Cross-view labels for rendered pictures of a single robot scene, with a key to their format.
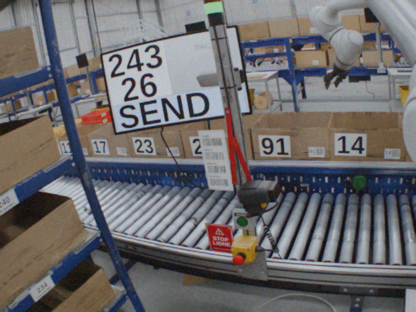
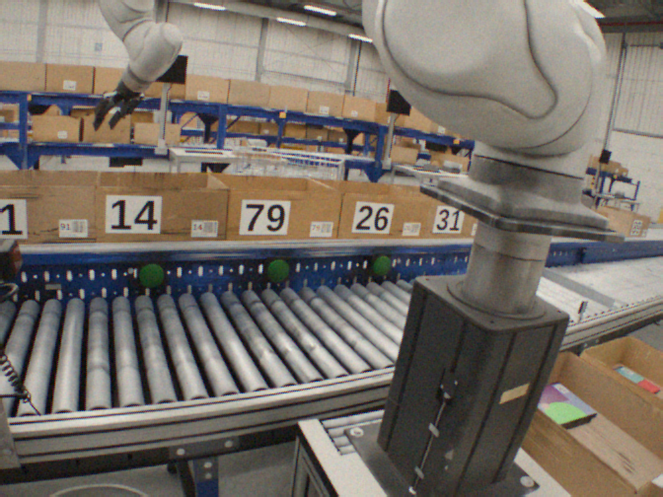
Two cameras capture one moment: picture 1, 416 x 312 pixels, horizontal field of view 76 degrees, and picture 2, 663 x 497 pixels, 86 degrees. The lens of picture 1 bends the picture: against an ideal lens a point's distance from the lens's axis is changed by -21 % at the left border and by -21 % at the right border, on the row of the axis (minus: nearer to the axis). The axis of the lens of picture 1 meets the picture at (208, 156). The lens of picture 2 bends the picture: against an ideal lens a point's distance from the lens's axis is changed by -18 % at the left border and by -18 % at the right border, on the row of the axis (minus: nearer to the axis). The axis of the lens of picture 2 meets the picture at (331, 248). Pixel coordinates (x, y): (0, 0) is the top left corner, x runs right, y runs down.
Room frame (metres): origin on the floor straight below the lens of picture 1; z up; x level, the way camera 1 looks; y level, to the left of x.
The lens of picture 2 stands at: (0.22, 0.00, 1.28)
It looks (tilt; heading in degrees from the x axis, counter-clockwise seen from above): 17 degrees down; 300
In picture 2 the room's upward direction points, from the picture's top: 8 degrees clockwise
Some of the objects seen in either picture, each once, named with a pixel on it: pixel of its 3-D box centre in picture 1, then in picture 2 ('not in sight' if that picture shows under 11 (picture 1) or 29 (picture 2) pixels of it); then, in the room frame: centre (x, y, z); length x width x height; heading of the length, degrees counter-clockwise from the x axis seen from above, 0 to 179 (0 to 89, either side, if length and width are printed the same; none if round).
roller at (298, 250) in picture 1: (306, 225); (70, 350); (1.08, -0.35, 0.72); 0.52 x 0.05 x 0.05; 150
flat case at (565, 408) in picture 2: not in sight; (549, 405); (0.13, -0.88, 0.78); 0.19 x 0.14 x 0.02; 51
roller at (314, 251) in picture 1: (321, 226); (98, 349); (1.05, -0.41, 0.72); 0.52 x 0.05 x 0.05; 150
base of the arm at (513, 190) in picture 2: not in sight; (534, 188); (0.27, -0.61, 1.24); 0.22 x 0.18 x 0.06; 45
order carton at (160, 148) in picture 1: (167, 137); not in sight; (1.93, 0.22, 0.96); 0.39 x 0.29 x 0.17; 60
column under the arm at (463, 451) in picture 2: not in sight; (466, 388); (0.29, -0.60, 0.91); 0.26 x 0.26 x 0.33; 56
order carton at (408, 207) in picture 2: not in sight; (366, 209); (0.95, -1.49, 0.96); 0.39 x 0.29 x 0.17; 60
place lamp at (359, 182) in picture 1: (359, 182); (151, 276); (1.17, -0.66, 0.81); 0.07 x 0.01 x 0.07; 60
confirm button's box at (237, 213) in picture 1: (243, 219); not in sight; (0.89, -0.07, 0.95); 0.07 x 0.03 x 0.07; 60
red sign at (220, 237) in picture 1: (228, 239); not in sight; (0.93, -0.02, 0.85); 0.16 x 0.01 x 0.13; 60
